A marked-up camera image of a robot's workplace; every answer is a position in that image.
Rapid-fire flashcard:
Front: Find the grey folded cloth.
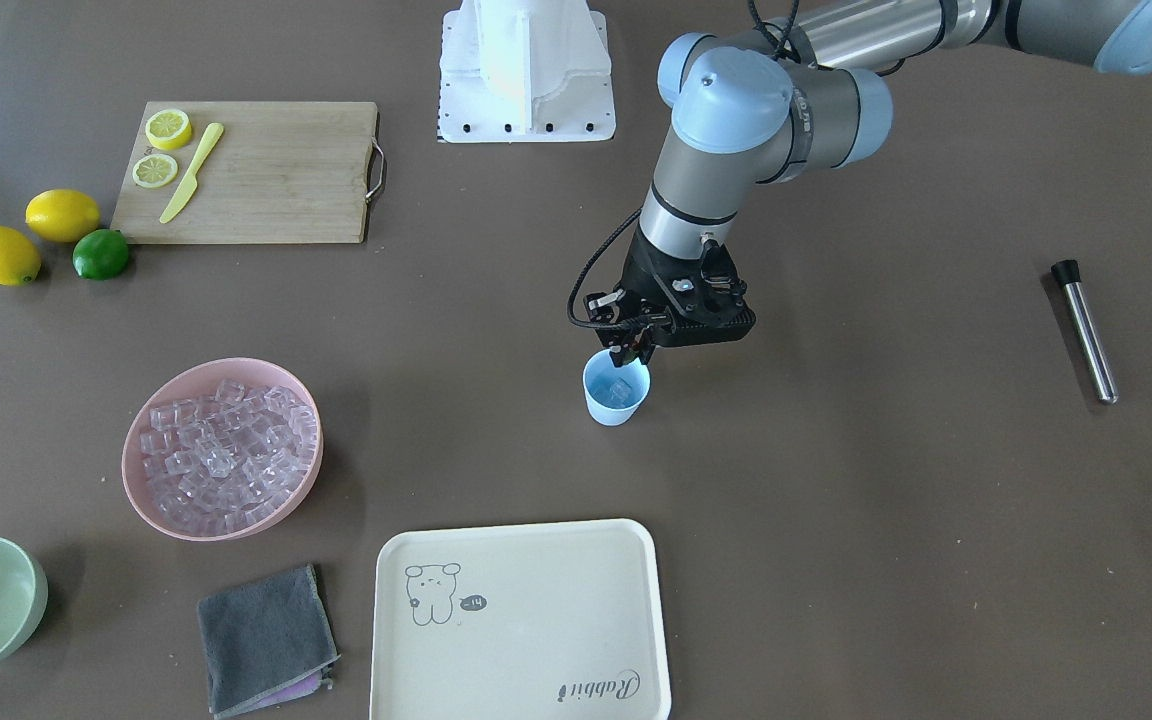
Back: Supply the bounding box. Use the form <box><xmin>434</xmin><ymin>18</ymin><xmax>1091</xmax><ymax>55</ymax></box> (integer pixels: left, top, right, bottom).
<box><xmin>197</xmin><ymin>564</ymin><xmax>340</xmax><ymax>719</ymax></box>

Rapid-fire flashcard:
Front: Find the steel muddler black tip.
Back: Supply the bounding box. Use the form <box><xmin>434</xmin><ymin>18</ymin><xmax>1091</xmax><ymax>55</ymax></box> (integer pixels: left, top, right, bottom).
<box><xmin>1049</xmin><ymin>259</ymin><xmax>1120</xmax><ymax>406</ymax></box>

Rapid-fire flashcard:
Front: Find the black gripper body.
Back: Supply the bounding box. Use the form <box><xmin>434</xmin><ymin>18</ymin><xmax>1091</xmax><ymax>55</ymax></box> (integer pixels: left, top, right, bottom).
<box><xmin>620</xmin><ymin>227</ymin><xmax>702</xmax><ymax>346</ymax></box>

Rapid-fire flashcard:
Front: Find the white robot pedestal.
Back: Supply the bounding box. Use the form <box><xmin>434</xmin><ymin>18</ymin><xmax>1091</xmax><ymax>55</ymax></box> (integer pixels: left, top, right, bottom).
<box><xmin>435</xmin><ymin>1</ymin><xmax>617</xmax><ymax>143</ymax></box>

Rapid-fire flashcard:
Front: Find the wooden cutting board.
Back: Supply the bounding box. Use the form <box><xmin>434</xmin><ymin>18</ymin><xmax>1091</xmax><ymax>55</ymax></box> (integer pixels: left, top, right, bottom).
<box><xmin>109</xmin><ymin>100</ymin><xmax>384</xmax><ymax>245</ymax></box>

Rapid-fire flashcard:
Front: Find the pink bowl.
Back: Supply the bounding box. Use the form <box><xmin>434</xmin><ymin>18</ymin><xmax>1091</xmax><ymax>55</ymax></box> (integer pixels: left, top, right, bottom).
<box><xmin>122</xmin><ymin>357</ymin><xmax>325</xmax><ymax>543</ymax></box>

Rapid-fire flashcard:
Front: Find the green lime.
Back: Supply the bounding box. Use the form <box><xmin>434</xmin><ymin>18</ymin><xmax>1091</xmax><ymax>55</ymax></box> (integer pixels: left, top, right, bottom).
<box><xmin>70</xmin><ymin>229</ymin><xmax>131</xmax><ymax>281</ymax></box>

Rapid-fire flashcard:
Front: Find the light blue plastic cup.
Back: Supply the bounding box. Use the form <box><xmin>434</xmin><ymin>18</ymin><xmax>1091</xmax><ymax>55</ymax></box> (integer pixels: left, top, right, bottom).
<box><xmin>582</xmin><ymin>348</ymin><xmax>652</xmax><ymax>427</ymax></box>

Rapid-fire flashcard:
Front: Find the lemon slice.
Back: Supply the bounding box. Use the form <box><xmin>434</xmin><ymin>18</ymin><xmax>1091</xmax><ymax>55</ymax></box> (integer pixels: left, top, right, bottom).
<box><xmin>131</xmin><ymin>152</ymin><xmax>179</xmax><ymax>190</ymax></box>

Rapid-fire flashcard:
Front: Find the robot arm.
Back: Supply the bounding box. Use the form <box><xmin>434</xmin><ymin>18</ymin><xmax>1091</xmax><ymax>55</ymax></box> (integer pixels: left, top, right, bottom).
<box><xmin>582</xmin><ymin>1</ymin><xmax>1152</xmax><ymax>366</ymax></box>

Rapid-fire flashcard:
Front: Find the yellow lemon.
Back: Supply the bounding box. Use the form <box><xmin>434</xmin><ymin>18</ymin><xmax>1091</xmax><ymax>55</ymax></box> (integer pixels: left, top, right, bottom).
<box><xmin>0</xmin><ymin>225</ymin><xmax>44</xmax><ymax>286</ymax></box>
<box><xmin>26</xmin><ymin>188</ymin><xmax>101</xmax><ymax>243</ymax></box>

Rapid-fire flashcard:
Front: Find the lemon half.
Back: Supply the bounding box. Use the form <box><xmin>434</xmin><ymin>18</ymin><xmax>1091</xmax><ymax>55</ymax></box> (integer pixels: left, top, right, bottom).
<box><xmin>143</xmin><ymin>108</ymin><xmax>194</xmax><ymax>151</ymax></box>

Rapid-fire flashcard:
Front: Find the yellow plastic knife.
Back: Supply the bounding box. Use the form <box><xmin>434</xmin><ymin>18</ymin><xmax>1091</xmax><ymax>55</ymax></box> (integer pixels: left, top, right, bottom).
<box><xmin>157</xmin><ymin>122</ymin><xmax>225</xmax><ymax>223</ymax></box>

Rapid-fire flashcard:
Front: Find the ice cube in cup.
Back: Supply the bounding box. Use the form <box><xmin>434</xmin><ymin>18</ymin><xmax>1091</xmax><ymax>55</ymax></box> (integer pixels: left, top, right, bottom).
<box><xmin>602</xmin><ymin>378</ymin><xmax>637</xmax><ymax>409</ymax></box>

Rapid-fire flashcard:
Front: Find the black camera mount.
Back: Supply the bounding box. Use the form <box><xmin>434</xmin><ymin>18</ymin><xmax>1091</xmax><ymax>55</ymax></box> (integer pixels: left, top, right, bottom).
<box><xmin>658</xmin><ymin>236</ymin><xmax>756</xmax><ymax>348</ymax></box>

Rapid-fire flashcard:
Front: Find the cream rabbit tray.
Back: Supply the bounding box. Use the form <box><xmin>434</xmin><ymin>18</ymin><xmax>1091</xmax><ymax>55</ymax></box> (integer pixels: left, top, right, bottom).
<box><xmin>369</xmin><ymin>520</ymin><xmax>672</xmax><ymax>719</ymax></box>

